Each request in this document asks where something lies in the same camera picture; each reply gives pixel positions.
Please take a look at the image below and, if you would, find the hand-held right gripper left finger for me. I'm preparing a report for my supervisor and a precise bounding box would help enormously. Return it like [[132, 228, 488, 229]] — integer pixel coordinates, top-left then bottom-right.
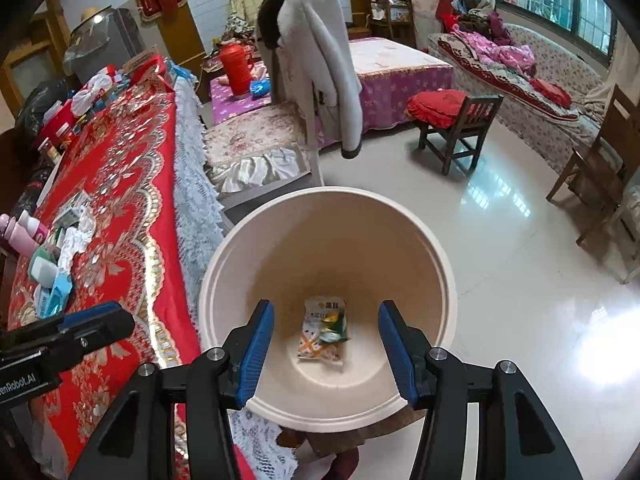
[[67, 299, 276, 480]]

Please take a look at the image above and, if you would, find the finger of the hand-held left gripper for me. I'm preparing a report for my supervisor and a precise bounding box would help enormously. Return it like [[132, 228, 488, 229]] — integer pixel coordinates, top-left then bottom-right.
[[30, 302, 136, 362]]

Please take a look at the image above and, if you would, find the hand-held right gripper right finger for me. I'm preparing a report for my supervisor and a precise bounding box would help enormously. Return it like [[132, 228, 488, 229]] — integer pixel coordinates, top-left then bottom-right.
[[377, 300, 583, 480]]

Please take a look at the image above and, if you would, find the cream plastic bucket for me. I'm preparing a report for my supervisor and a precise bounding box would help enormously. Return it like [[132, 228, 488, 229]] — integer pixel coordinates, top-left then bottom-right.
[[197, 186, 458, 433]]

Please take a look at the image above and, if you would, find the blue wipes pack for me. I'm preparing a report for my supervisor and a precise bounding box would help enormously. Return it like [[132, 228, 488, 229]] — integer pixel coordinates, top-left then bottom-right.
[[36, 274, 74, 318]]

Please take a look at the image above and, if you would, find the printed snack packet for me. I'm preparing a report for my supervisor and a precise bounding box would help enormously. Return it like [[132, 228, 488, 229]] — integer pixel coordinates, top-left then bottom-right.
[[297, 296, 354, 366]]

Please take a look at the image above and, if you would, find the white crumpled tissue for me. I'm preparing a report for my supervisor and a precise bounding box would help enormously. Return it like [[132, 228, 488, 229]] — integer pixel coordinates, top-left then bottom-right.
[[56, 209, 97, 272]]

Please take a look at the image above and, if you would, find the white green medicine box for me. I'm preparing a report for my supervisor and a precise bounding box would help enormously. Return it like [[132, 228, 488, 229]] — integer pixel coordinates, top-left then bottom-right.
[[51, 206, 85, 229]]

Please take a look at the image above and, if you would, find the pink cup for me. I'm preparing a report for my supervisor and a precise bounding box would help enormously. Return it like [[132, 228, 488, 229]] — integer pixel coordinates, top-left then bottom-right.
[[0, 213, 37, 257]]

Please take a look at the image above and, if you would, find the red gold floral tablecloth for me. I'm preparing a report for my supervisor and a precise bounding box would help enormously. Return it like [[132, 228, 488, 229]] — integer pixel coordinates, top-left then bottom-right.
[[0, 57, 261, 480]]

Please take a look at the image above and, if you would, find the white lace cloth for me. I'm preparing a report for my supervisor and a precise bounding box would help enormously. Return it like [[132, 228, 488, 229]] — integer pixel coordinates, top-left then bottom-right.
[[171, 72, 297, 480]]

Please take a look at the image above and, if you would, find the red box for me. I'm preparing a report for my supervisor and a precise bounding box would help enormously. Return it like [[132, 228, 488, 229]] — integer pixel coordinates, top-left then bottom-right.
[[36, 100, 82, 152]]

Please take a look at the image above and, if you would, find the chair with floral cushion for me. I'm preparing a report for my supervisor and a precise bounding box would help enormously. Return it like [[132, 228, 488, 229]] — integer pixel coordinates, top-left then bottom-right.
[[204, 0, 327, 211]]

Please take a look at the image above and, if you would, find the black bag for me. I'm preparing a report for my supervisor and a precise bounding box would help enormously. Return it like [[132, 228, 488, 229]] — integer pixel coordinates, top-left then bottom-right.
[[14, 79, 77, 137]]

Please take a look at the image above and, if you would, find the white plastic bag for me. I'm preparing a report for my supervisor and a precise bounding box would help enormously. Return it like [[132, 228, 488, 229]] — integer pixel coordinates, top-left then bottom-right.
[[70, 73, 114, 117]]

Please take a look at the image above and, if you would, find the small dark wooden chair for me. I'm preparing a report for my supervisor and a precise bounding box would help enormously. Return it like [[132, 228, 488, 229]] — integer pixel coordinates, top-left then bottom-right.
[[416, 94, 504, 176]]

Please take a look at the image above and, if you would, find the purple cloth low table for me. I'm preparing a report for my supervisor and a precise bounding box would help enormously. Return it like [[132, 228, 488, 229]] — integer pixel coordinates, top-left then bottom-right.
[[209, 76, 301, 127]]

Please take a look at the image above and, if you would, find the red seat cushion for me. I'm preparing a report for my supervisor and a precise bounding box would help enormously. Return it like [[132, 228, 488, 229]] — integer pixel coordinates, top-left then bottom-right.
[[405, 89, 474, 127]]

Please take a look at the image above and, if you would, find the pink floral covered table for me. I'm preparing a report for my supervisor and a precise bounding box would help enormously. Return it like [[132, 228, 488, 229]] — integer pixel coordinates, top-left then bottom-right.
[[320, 37, 454, 150]]

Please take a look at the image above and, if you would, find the brown wooden chair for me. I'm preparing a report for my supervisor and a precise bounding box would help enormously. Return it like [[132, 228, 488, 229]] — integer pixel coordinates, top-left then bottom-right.
[[545, 82, 640, 262]]

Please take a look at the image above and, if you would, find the grey cabinet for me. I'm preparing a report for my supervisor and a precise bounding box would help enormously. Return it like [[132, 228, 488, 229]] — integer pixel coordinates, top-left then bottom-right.
[[64, 5, 139, 87]]

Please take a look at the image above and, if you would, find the red thermos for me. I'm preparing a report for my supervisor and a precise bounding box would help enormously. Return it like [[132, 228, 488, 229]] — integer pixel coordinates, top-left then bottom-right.
[[219, 40, 254, 97]]

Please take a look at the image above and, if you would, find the grey white coat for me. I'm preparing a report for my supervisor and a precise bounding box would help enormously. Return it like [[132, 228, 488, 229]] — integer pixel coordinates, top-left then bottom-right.
[[256, 0, 364, 161]]

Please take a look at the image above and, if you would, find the red pillow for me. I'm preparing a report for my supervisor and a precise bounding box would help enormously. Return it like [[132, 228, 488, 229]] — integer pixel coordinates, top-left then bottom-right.
[[529, 77, 572, 109]]

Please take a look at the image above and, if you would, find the pink blanket pile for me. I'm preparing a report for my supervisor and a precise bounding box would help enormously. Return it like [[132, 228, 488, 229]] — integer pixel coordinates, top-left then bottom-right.
[[449, 11, 540, 80]]

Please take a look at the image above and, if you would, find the floral covered sofa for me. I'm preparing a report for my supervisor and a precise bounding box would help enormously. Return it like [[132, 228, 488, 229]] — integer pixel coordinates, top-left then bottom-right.
[[427, 21, 632, 173]]

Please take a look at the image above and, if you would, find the floral curtain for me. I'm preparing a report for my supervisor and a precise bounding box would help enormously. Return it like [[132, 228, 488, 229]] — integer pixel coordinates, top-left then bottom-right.
[[395, 0, 452, 52]]

